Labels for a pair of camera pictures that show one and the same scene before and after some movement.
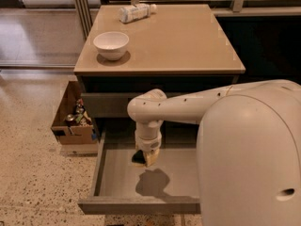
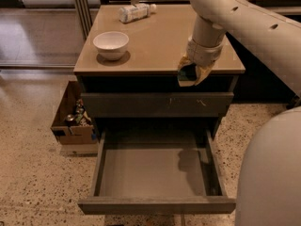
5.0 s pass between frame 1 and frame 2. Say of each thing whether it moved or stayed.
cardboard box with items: stayed
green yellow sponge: moved
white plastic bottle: stayed
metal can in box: stayed
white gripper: moved
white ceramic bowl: stayed
